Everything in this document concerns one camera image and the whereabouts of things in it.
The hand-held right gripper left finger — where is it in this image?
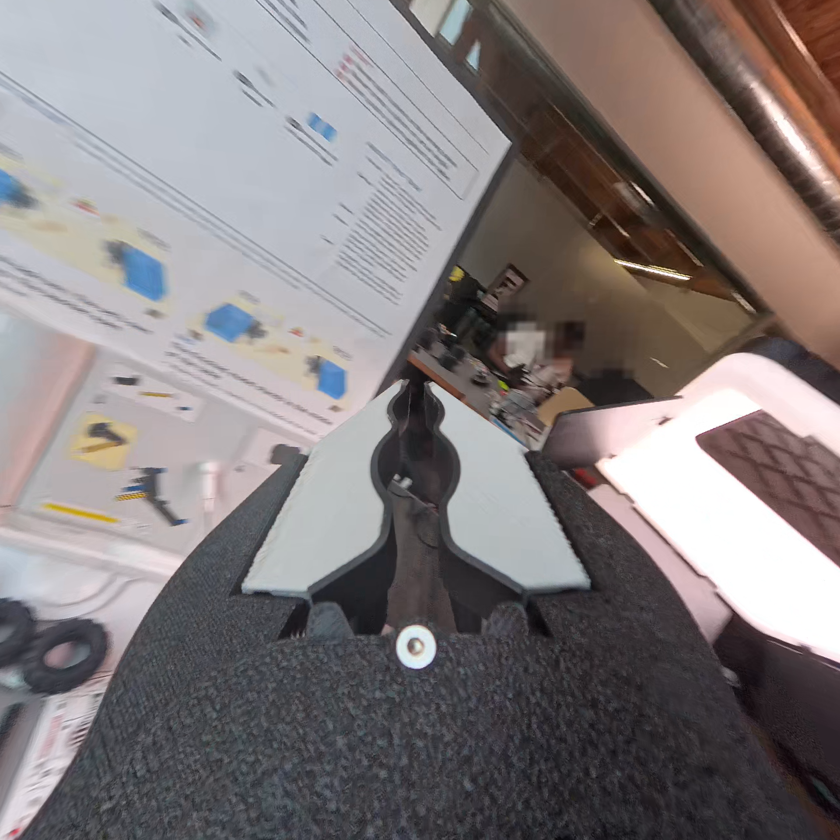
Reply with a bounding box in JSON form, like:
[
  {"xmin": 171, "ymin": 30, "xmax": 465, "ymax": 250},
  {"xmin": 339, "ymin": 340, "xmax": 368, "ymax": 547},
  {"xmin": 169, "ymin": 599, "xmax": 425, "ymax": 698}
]
[{"xmin": 241, "ymin": 379, "xmax": 411, "ymax": 599}]

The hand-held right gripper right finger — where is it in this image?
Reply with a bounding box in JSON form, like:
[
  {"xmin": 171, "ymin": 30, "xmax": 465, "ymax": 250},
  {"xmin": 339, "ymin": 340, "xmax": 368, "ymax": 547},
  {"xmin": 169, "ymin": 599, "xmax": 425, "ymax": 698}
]
[{"xmin": 424, "ymin": 381, "xmax": 593, "ymax": 598}]

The cluttered office table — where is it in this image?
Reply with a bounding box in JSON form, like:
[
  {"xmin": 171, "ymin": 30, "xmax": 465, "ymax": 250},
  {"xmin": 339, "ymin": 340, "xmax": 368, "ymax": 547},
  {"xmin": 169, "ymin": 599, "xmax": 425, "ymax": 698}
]
[{"xmin": 407, "ymin": 346, "xmax": 547, "ymax": 448}]

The toy instruction booklet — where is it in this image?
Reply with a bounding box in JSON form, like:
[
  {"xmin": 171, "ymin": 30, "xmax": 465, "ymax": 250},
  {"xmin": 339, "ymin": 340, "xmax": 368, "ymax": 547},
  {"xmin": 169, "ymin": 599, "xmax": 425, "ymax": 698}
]
[{"xmin": 16, "ymin": 353, "xmax": 317, "ymax": 547}]

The instruction booklet on stand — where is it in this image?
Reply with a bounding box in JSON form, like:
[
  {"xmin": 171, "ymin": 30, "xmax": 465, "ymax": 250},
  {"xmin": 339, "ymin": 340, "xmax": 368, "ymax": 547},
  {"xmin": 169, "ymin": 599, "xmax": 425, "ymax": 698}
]
[{"xmin": 0, "ymin": 314, "xmax": 225, "ymax": 691}]

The black toy tyre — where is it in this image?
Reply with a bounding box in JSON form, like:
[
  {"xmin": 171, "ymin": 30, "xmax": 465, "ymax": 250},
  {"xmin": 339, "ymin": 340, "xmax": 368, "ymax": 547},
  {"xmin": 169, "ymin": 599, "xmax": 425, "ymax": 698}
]
[
  {"xmin": 0, "ymin": 598, "xmax": 35, "ymax": 668},
  {"xmin": 25, "ymin": 619, "xmax": 110, "ymax": 697}
]

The ceiling strip light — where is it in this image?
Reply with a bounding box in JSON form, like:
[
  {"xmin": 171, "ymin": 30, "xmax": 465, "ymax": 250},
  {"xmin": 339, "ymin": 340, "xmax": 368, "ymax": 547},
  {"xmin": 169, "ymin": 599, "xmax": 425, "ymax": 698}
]
[{"xmin": 613, "ymin": 256, "xmax": 694, "ymax": 283}]

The spotted sticker sheet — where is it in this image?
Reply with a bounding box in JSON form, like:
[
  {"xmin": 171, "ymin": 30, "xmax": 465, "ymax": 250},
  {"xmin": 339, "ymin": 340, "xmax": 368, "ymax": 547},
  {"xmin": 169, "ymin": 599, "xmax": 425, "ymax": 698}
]
[{"xmin": 0, "ymin": 681, "xmax": 110, "ymax": 839}]

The silver ventilation duct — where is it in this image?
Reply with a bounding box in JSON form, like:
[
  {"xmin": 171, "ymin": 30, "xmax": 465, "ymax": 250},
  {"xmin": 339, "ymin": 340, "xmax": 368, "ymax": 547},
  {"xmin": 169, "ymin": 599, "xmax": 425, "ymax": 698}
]
[{"xmin": 648, "ymin": 0, "xmax": 840, "ymax": 245}]

